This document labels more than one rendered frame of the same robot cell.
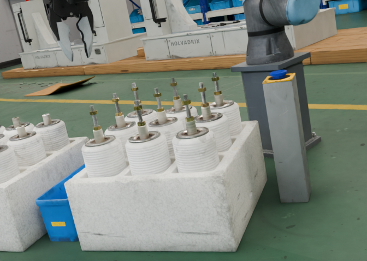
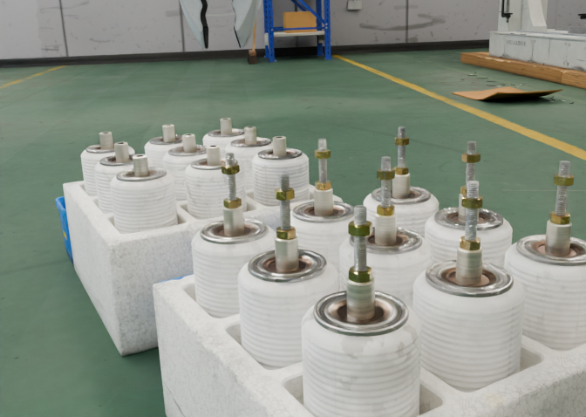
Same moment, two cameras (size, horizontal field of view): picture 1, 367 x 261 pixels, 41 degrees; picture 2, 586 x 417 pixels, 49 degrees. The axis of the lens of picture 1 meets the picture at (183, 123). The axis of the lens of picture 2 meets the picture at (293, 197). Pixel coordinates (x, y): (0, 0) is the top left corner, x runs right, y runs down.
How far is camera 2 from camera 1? 71 cm
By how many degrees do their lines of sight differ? 37
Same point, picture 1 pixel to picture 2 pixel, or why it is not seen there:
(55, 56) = (532, 45)
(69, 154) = not seen: hidden behind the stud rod
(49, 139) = (265, 182)
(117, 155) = not seen: hidden behind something
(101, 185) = (182, 325)
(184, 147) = (306, 344)
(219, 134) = (468, 339)
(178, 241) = not seen: outside the picture
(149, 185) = (231, 384)
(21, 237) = (122, 333)
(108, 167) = (216, 293)
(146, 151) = (257, 303)
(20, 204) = (137, 279)
